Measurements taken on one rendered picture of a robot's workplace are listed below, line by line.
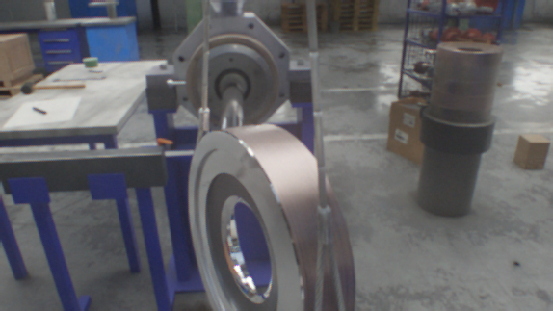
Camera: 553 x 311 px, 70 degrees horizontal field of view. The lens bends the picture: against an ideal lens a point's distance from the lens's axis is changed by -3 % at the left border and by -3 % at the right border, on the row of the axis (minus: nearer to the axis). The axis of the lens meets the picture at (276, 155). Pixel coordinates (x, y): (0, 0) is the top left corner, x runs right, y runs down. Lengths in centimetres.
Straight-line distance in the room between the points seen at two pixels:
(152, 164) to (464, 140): 181
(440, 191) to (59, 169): 219
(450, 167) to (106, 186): 200
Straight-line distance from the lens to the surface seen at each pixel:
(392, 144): 374
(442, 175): 276
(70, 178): 171
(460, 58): 254
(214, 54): 156
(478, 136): 266
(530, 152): 380
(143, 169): 161
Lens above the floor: 148
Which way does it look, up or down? 24 degrees down
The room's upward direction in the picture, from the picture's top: 1 degrees counter-clockwise
